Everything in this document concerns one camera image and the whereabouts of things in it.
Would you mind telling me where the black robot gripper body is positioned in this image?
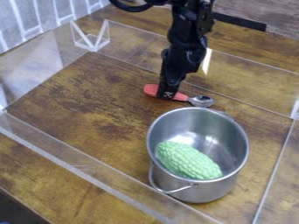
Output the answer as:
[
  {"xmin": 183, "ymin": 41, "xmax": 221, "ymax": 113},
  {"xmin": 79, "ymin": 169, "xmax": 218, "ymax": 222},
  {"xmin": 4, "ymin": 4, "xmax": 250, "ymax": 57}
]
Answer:
[{"xmin": 161, "ymin": 28, "xmax": 209, "ymax": 78}]

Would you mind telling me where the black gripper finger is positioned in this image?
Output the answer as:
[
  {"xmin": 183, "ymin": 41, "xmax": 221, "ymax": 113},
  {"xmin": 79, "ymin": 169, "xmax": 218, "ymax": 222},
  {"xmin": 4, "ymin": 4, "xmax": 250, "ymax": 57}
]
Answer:
[{"xmin": 157, "ymin": 75, "xmax": 183, "ymax": 100}]

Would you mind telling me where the orange handled metal spoon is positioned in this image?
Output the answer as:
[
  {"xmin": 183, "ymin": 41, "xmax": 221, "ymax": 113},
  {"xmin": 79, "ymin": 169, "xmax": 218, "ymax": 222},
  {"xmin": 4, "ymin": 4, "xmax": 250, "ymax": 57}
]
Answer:
[{"xmin": 145, "ymin": 84, "xmax": 215, "ymax": 108}]

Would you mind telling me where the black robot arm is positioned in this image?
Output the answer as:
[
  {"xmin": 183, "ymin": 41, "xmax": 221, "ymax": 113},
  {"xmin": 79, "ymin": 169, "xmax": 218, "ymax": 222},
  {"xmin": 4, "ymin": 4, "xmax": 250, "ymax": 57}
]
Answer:
[{"xmin": 157, "ymin": 0, "xmax": 214, "ymax": 100}]

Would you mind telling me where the stainless steel pot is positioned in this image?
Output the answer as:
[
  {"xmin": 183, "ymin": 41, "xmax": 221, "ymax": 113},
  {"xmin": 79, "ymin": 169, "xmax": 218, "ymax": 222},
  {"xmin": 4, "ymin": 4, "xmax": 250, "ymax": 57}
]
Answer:
[{"xmin": 146, "ymin": 108, "xmax": 250, "ymax": 203}]

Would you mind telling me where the green bitter melon toy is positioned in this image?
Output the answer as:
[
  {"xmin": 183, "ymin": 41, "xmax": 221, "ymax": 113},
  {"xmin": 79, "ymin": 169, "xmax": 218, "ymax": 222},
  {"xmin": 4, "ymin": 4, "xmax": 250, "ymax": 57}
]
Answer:
[{"xmin": 157, "ymin": 141, "xmax": 223, "ymax": 179}]

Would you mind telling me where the black cable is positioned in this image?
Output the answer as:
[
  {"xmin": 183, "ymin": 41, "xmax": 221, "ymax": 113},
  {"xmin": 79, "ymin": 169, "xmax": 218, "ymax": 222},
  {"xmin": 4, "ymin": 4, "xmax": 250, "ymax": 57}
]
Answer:
[{"xmin": 107, "ymin": 0, "xmax": 169, "ymax": 13}]

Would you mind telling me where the black wall strip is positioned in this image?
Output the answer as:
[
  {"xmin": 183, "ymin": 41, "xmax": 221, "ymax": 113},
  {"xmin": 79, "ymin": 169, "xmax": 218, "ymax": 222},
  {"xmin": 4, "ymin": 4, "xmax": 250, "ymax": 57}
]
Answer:
[{"xmin": 213, "ymin": 12, "xmax": 267, "ymax": 32}]

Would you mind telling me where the clear acrylic corner bracket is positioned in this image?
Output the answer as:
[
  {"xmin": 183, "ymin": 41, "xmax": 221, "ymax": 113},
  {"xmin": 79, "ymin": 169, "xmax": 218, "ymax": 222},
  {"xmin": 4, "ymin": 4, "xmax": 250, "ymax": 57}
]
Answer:
[{"xmin": 70, "ymin": 19, "xmax": 111, "ymax": 53}]

